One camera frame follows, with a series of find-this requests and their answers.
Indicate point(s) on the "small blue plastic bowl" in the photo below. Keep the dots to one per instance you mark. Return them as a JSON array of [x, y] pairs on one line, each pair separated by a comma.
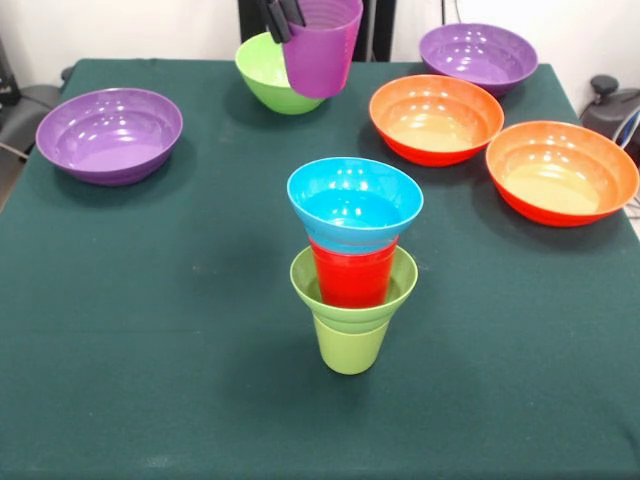
[[355, 200]]

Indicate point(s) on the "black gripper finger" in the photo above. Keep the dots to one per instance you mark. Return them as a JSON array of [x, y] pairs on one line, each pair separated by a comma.
[[292, 11], [275, 22]]

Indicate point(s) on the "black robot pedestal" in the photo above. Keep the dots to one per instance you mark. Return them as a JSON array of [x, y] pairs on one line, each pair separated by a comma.
[[380, 25]]

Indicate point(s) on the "red plastic cup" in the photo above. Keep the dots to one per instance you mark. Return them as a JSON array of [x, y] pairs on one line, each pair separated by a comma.
[[352, 280]]

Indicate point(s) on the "small green plastic bowl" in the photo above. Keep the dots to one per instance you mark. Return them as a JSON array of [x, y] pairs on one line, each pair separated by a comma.
[[407, 280]]

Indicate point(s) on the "dark green table cloth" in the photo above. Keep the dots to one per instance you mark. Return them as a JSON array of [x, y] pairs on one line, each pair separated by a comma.
[[320, 425]]

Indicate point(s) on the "purple plastic cup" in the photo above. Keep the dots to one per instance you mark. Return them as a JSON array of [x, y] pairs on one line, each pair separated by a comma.
[[320, 60]]

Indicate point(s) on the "green plastic cup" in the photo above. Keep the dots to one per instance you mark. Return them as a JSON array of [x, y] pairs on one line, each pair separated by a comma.
[[350, 350]]

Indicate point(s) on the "large purple plastic bowl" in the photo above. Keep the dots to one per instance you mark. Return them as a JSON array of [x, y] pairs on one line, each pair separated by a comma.
[[477, 60], [110, 150]]

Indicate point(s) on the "large orange plastic bowl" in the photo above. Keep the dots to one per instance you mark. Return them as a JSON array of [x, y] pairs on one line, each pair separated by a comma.
[[560, 177], [435, 120]]

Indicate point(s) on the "large green plastic bowl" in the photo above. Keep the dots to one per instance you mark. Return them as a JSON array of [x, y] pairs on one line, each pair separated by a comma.
[[265, 75]]

